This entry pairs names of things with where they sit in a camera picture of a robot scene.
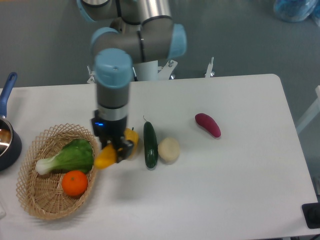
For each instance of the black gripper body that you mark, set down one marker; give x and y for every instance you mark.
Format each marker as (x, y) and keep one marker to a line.
(112, 130)

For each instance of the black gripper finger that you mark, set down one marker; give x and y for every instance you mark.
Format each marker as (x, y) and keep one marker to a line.
(119, 155)
(104, 143)

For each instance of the yellow mango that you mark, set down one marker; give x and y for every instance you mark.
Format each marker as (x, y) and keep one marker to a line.
(107, 157)

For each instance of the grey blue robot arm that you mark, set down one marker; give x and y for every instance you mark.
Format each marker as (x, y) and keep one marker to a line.
(142, 31)

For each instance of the woven wicker basket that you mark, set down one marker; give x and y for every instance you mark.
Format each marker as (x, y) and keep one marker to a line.
(42, 196)

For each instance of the yellow bell pepper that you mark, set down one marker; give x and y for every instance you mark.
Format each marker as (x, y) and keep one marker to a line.
(132, 135)

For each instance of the green bok choy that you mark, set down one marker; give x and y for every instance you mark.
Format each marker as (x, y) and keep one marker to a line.
(75, 156)

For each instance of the dark green cucumber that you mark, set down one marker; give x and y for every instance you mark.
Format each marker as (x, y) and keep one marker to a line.
(150, 145)

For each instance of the orange fruit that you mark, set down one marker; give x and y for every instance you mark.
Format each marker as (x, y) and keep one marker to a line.
(74, 183)

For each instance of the purple sweet potato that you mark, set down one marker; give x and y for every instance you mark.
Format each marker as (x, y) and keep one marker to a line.
(209, 124)

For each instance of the black device at edge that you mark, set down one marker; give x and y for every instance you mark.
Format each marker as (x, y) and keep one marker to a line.
(311, 212)

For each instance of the clear blue plastic bag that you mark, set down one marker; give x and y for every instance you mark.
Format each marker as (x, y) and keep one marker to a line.
(295, 11)

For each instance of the white table leg bracket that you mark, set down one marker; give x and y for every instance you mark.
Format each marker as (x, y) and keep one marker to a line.
(164, 72)

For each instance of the blue handled saucepan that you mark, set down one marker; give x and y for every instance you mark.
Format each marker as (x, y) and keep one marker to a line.
(10, 141)

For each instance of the white frame at right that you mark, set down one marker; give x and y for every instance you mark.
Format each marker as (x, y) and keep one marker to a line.
(310, 113)

